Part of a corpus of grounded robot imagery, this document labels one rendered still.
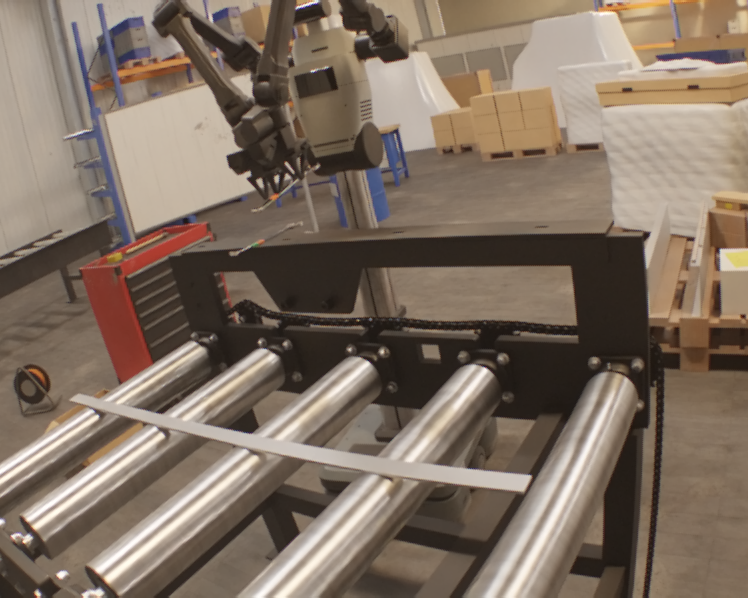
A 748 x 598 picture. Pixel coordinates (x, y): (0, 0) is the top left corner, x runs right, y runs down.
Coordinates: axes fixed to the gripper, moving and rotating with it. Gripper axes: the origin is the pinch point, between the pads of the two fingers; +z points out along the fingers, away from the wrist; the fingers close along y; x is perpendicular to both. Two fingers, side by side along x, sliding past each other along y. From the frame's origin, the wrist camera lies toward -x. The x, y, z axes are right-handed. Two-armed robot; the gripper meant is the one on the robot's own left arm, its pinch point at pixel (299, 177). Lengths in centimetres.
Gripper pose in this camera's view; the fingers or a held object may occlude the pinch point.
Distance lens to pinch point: 157.1
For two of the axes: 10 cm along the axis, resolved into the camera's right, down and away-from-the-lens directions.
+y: 8.2, 0.1, -5.7
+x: 4.7, -5.8, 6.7
